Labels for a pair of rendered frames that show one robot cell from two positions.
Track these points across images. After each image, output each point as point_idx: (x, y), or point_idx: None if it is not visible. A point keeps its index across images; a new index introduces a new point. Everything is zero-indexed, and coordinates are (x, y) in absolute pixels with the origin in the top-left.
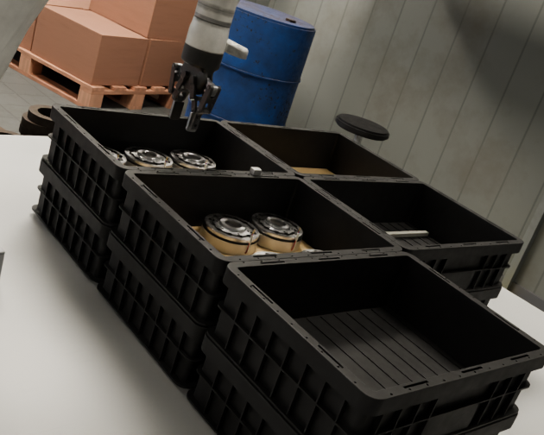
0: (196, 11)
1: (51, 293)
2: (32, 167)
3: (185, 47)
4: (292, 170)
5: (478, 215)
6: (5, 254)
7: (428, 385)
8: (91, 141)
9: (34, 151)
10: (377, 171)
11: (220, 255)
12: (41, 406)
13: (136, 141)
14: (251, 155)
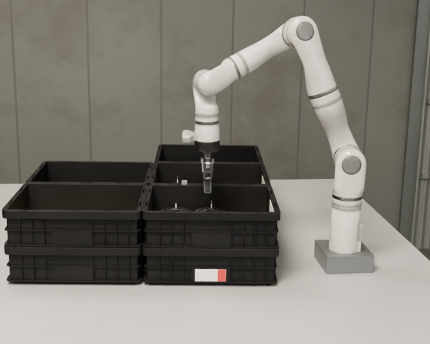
0: (218, 120)
1: (290, 251)
2: (250, 319)
3: (219, 142)
4: (147, 185)
5: (39, 168)
6: (304, 266)
7: (232, 145)
8: (274, 194)
9: (237, 337)
10: (20, 203)
11: (261, 164)
12: (314, 226)
13: (211, 231)
14: (150, 201)
